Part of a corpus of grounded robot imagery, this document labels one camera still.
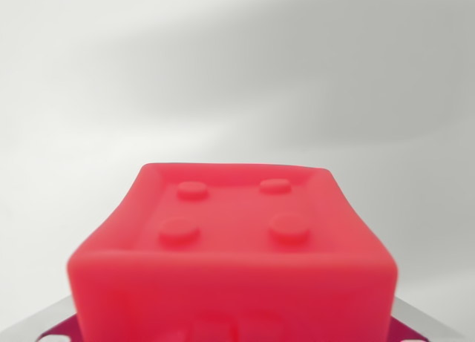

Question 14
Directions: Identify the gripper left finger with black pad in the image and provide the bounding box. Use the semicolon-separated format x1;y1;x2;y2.
0;295;81;342

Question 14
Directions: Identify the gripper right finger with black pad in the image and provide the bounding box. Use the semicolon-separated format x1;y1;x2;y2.
389;296;475;342

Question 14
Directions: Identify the red cube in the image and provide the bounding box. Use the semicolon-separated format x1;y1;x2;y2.
65;162;399;342

